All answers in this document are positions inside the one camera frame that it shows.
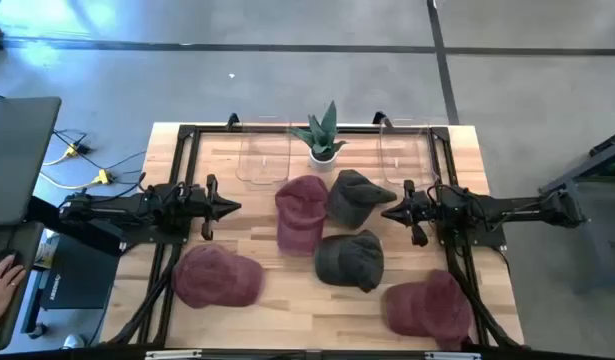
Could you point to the black power adapter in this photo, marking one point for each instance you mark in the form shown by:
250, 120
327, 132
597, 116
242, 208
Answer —
84, 148

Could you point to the person's white shoe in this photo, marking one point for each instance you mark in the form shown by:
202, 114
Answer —
73, 342

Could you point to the small printed box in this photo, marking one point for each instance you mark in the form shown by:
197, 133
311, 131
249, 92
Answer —
46, 252

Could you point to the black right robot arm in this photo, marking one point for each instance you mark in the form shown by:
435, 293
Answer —
512, 210

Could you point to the black desk support beam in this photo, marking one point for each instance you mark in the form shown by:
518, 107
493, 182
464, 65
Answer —
99, 240

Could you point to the dark metal side table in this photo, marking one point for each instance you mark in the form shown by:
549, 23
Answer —
607, 159

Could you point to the clear plastic bin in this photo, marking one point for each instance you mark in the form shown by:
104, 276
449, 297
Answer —
407, 165
262, 165

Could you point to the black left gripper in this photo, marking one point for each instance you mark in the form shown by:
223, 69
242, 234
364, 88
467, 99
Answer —
199, 205

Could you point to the black clamp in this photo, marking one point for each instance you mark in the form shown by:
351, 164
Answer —
233, 120
379, 118

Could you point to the black caster wheel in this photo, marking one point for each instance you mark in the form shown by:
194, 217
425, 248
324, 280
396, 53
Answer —
38, 330

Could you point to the green plant in white pot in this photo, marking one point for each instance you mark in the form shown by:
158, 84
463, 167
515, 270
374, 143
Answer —
323, 160

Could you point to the black metal table frame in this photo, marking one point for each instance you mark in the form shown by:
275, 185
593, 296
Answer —
212, 130

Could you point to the person's hand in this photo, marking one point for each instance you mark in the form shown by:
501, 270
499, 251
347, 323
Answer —
2, 290

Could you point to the dark grey desk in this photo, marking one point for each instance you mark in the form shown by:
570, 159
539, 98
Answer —
29, 240

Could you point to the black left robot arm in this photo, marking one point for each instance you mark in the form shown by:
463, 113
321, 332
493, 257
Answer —
117, 210

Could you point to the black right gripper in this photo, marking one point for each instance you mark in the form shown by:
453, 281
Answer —
422, 210

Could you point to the white metal bracket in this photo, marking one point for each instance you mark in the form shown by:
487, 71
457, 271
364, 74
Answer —
452, 356
172, 355

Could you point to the black equipment case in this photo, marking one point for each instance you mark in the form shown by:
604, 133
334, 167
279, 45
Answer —
82, 280

